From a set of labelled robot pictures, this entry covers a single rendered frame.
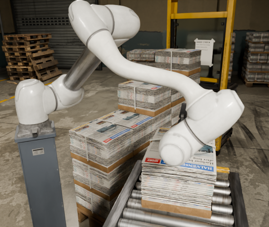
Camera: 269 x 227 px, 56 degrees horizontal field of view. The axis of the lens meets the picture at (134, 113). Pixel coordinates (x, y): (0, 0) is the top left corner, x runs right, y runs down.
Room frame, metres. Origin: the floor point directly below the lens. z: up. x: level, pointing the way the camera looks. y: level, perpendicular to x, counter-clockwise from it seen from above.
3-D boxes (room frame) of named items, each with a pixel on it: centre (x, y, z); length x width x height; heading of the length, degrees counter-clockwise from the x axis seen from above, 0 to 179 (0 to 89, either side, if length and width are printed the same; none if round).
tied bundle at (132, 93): (2.14, -0.09, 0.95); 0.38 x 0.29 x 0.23; 54
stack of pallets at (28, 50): (8.07, 3.23, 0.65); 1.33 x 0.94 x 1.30; 168
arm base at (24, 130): (1.29, 0.55, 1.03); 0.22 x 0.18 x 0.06; 20
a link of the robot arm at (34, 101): (1.31, 0.55, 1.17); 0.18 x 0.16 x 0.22; 138
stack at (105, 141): (2.04, -0.02, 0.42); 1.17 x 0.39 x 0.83; 143
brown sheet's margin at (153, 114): (2.14, -0.09, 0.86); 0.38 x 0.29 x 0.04; 54
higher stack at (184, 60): (2.61, -0.46, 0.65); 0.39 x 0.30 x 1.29; 53
